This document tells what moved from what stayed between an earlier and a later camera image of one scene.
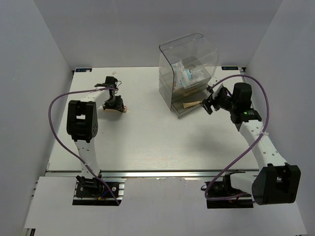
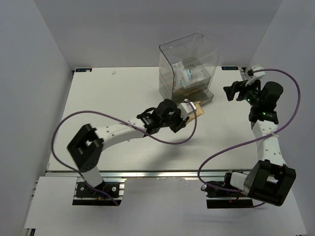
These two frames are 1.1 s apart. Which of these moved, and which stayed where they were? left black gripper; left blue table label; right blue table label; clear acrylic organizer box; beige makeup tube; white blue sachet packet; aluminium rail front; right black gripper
Moved: left black gripper; right black gripper; beige makeup tube
Stayed: clear acrylic organizer box; right blue table label; aluminium rail front; white blue sachet packet; left blue table label
